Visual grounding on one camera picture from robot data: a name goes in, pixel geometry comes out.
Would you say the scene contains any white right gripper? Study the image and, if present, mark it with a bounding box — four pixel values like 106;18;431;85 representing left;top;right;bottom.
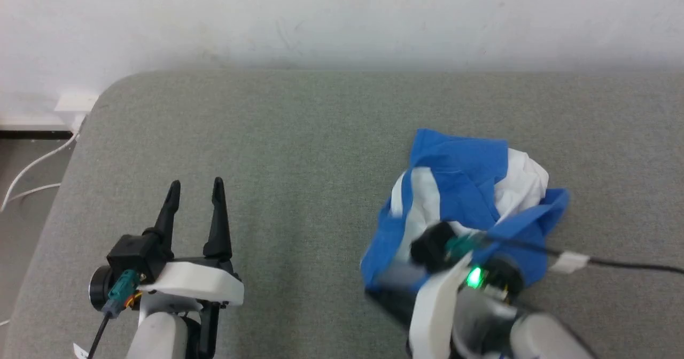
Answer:
366;252;527;359

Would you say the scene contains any white wall power adapter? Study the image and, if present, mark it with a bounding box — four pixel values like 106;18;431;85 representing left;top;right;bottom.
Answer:
55;92;100;131

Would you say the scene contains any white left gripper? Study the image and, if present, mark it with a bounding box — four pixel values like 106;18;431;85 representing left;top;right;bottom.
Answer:
139;177;245;358

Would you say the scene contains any white power cable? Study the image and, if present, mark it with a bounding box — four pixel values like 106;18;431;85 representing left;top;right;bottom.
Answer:
0;129;82;213
4;183;63;204

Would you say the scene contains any blue and white shirt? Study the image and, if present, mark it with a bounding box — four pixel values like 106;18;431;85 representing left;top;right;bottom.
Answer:
360;128;570;293

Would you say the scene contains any black cable with teal plug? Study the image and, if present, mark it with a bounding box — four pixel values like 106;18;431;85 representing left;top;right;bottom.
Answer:
87;270;143;359

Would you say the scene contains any black skirting strip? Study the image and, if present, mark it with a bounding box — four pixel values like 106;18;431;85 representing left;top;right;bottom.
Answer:
0;129;74;140

